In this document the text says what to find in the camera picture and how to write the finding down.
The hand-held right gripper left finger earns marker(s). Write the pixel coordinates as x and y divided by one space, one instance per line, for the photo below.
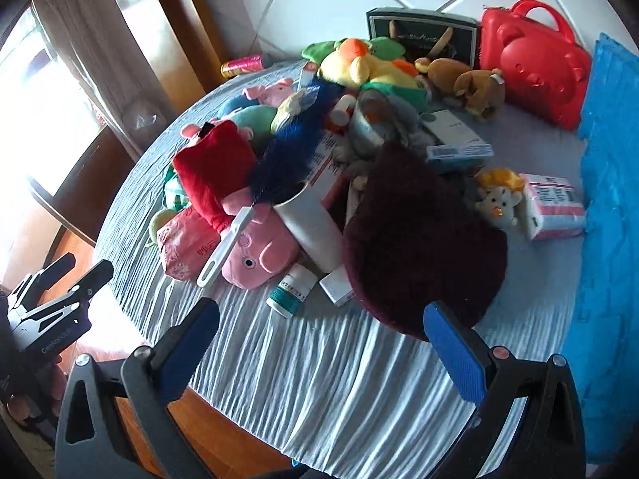
189 349

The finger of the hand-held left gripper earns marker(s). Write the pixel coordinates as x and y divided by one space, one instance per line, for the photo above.
80 292
45 279

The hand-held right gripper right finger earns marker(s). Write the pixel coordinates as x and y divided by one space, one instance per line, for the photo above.
454 354

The maroon knitted hat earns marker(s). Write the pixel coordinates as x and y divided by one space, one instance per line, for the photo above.
424 239

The blue plastic crate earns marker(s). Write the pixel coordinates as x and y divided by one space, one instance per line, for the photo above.
609 209

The person's left hand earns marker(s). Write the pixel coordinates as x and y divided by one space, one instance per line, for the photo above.
25 407

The dark wooden cabinet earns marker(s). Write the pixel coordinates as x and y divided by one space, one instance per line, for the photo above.
85 184

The pink plastic packet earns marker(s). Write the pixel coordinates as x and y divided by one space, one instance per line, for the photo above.
184 244

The white and green medicine bottle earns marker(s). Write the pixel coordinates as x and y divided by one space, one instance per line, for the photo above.
292 292

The red plush cloth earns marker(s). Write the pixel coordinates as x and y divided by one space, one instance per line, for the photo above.
259 254

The small white box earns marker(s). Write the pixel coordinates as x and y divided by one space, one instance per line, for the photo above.
337 284

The green wet wipes packet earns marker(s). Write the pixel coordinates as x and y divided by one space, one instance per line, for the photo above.
174 192

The small white and yellow plush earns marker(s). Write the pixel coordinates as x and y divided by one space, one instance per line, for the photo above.
499 199

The white cup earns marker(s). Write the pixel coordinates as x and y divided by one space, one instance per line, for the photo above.
309 229

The pink and white tissue pack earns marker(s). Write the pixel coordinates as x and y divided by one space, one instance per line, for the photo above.
551 207

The clear plastic bag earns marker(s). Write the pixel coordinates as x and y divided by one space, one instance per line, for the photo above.
142 115

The blue and white box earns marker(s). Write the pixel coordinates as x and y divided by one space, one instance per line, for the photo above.
459 158

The white red striped carton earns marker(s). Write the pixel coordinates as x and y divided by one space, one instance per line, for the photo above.
327 167

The white medicine box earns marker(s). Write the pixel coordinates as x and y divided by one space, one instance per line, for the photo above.
449 127

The light green plush toy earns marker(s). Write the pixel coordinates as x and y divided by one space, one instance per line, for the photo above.
254 122

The blue feather duster brush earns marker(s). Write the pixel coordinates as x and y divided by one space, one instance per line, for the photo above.
294 134

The grey plush toy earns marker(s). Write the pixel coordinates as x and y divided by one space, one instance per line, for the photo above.
399 114

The grey curtain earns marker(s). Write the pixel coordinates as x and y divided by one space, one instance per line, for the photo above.
100 35

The white plastic packet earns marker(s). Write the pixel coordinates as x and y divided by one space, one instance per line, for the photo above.
289 110

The brown teddy bear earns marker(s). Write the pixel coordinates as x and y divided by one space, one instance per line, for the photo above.
474 90

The orange capped white bottle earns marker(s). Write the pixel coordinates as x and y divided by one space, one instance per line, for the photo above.
342 112

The small pink pig plush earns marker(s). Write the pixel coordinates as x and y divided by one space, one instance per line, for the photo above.
269 94

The pink and yellow can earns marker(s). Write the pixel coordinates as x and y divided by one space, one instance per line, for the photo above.
245 66

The red bear-face suitcase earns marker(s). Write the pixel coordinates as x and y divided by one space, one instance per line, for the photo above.
529 75

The yellow and orange plush toy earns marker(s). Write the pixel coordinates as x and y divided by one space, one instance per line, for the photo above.
369 72

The black gift box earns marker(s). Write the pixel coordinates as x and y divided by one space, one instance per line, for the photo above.
424 35

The wooden wall pillar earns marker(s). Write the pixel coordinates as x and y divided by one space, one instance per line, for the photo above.
189 15

